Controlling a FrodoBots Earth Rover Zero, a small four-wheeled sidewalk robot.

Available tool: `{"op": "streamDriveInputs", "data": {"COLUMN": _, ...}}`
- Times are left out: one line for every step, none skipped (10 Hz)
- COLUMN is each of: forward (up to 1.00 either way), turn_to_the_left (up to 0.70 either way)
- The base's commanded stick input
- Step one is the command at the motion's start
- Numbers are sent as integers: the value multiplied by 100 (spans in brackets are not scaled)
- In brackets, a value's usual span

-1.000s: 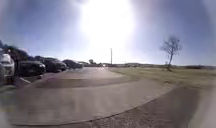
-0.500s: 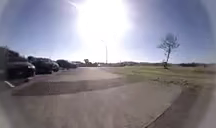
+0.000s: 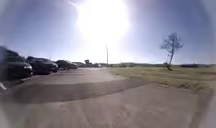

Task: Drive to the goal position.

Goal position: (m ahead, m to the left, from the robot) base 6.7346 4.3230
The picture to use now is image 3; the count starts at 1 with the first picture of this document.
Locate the dark car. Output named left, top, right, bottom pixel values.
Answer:
left=25, top=56, right=60, bottom=75
left=55, top=59, right=79, bottom=71

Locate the thin pole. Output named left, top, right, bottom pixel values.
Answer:
left=105, top=44, right=110, bottom=66

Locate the grey asphalt path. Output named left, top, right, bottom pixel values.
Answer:
left=0, top=67, right=216, bottom=128

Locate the dry grass field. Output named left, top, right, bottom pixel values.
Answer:
left=108, top=64, right=216, bottom=94

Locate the bare leaning tree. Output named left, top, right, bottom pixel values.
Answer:
left=159, top=31, right=184, bottom=71

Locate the black car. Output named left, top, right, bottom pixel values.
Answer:
left=0, top=44, right=34, bottom=82

